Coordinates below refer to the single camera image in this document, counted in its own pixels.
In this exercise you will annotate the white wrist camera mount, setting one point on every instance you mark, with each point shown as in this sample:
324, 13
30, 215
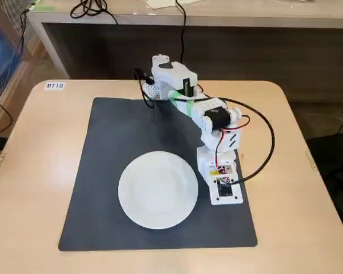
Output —
227, 191

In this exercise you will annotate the white paper sheet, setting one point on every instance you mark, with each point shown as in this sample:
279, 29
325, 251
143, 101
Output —
163, 3

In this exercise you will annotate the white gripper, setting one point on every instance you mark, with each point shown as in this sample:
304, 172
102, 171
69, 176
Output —
206, 165

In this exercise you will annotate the green tape strip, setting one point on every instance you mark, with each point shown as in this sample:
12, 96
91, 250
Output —
44, 7

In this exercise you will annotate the dark grey mat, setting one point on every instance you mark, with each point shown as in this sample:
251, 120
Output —
103, 171

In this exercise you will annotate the beige background bench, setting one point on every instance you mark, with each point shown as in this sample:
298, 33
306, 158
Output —
245, 17

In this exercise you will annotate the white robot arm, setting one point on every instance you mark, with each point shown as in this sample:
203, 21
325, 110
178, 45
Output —
174, 75

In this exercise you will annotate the white round plate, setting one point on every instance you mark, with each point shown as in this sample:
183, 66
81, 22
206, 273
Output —
157, 191

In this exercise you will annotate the blue plastic container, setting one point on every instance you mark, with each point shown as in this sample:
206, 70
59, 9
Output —
0, 51

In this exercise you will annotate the black office chair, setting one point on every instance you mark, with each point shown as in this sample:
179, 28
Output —
337, 160

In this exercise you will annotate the white MT18 table label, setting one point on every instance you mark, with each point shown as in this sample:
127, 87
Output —
54, 86

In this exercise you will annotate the black table clamp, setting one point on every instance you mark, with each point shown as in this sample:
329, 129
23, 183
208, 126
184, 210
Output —
141, 75

